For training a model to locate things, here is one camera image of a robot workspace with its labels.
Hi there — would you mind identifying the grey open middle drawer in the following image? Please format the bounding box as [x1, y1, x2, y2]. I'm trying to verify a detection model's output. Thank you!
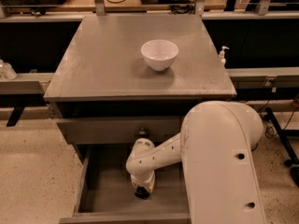
[59, 144, 191, 224]

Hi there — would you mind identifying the grey top drawer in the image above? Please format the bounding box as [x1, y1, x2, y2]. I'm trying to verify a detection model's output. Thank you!
[57, 116, 181, 145]

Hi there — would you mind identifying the round metal drawer knob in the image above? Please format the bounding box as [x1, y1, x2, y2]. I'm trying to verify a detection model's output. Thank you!
[138, 128, 148, 136]

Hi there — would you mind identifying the white ceramic bowl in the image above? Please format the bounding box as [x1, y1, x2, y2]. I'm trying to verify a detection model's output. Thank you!
[141, 39, 178, 71]

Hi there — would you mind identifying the white pump bottle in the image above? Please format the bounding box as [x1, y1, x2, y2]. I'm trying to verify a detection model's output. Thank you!
[219, 46, 230, 66]

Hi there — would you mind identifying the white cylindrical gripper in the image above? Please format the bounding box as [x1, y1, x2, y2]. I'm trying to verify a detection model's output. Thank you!
[131, 171, 155, 193]

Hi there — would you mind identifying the black rxbar chocolate bar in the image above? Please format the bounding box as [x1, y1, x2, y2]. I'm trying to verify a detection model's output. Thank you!
[135, 186, 150, 200]

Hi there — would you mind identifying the black stand base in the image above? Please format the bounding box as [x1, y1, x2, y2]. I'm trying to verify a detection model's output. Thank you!
[264, 107, 299, 187]

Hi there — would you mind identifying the grey wooden drawer cabinet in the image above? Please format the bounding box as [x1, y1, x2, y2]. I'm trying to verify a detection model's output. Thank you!
[43, 13, 237, 224]

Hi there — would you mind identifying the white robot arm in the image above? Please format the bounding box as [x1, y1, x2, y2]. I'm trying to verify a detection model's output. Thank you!
[126, 101, 266, 224]

